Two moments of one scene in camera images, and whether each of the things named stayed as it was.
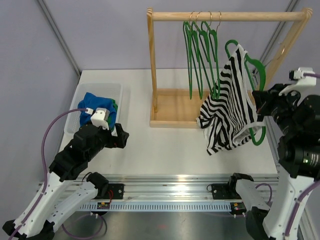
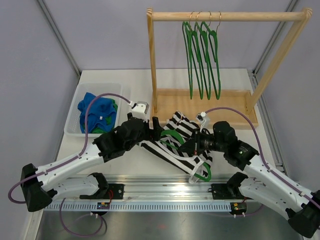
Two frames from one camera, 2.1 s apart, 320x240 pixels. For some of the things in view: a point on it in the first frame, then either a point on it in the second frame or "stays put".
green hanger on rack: (187, 38) stays put
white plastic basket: (112, 91) stays put
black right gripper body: (270, 105) → (200, 143)
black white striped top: (228, 117) → (179, 130)
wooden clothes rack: (180, 107) stays put
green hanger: (212, 35) stays put
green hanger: (258, 133) → (173, 132)
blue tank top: (94, 102) stays put
